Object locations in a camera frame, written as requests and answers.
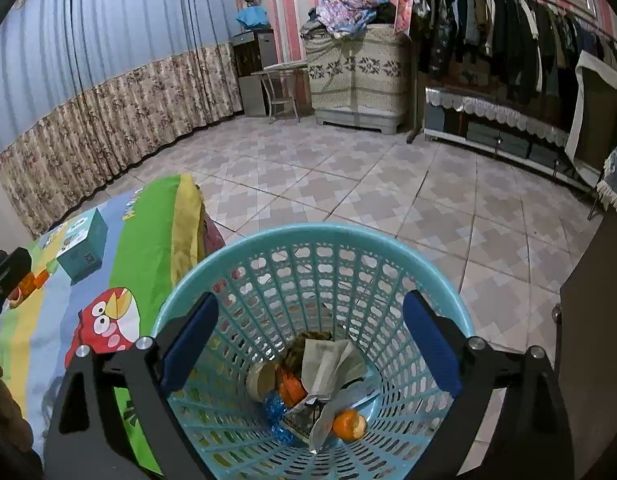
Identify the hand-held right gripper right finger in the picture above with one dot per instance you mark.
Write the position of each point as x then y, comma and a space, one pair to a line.
431, 340

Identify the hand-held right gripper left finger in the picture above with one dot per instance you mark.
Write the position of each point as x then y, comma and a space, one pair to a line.
188, 345

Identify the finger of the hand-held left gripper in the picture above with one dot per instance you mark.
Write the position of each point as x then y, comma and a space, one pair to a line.
8, 275

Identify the beige paper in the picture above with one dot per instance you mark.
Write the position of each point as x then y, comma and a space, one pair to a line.
328, 365

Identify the blue plastic bag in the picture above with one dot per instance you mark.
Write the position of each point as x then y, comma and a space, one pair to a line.
276, 410

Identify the orange noodle packet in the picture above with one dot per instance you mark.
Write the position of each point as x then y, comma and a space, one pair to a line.
291, 390

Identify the dark olive wrapper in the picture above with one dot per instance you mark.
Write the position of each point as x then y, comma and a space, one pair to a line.
303, 347

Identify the teal plastic basket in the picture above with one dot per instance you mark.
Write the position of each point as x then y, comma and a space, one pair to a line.
338, 270

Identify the printed grey packet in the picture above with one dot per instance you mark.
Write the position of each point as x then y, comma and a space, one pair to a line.
298, 422

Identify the person's left forearm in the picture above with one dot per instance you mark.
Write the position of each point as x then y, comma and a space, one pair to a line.
6, 410

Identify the colourful printed play mat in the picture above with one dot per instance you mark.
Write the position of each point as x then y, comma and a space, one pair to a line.
53, 320

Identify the teal carton box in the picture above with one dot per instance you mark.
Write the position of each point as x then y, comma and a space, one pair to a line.
83, 250

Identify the dark wooden furniture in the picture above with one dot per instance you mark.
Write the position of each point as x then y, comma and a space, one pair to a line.
596, 360

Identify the low cabinet with lace cover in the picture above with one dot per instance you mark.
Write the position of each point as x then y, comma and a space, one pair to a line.
488, 120

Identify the blue and floral curtain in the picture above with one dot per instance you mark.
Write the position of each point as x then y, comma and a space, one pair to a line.
113, 60

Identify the folding chair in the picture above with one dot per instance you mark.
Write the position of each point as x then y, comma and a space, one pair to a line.
281, 92

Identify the cloth covered wardrobe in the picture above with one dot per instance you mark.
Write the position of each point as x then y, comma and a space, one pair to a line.
358, 80

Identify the grey water dispenser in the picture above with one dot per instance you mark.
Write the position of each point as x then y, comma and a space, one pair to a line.
256, 75

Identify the rack of hanging clothes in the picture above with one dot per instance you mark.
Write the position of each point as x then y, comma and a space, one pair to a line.
503, 35

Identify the pink hanging bag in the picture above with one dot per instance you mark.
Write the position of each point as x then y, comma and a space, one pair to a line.
403, 10

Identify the blue bag with plant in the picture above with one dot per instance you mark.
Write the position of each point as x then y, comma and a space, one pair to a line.
252, 17

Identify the pile of folded clothes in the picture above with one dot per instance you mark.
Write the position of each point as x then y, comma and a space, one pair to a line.
351, 7

